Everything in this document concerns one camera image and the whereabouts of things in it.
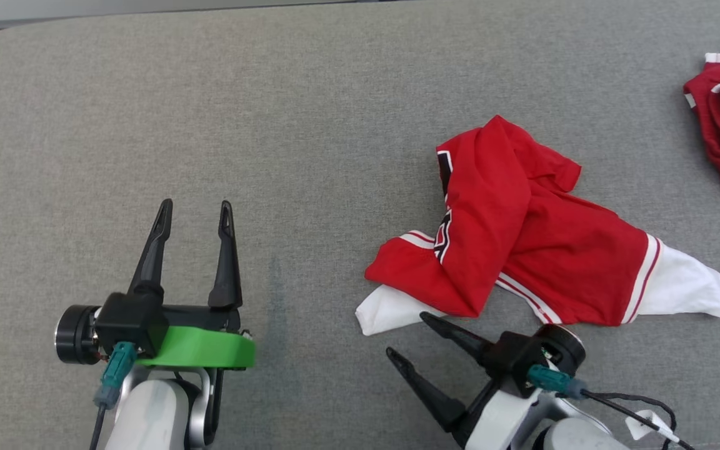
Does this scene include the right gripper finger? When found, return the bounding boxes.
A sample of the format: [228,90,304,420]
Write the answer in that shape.
[386,347,468,433]
[420,311,495,369]

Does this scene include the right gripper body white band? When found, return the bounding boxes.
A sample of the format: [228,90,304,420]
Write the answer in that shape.
[451,323,587,450]

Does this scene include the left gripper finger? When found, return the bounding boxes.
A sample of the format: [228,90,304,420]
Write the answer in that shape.
[208,200,243,310]
[127,199,174,298]

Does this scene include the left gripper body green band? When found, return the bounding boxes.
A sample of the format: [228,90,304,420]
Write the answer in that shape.
[55,304,256,371]

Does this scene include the red shirt white sleeves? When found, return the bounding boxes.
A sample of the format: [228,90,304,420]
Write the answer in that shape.
[355,114,720,337]

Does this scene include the grey fabric sofa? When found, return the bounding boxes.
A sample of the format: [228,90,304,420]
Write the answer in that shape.
[0,0,720,450]

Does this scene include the right arm cable teal connector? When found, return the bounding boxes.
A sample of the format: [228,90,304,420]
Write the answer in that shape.
[526,364,698,450]

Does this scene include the arm cable teal connector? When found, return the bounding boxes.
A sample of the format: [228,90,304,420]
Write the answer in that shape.
[526,364,698,450]
[88,342,139,450]

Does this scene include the left arm cable teal connector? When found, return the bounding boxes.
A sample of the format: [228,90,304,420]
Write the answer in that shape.
[88,342,139,450]

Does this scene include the white right cable tag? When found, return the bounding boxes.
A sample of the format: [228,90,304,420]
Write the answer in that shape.
[624,409,674,443]

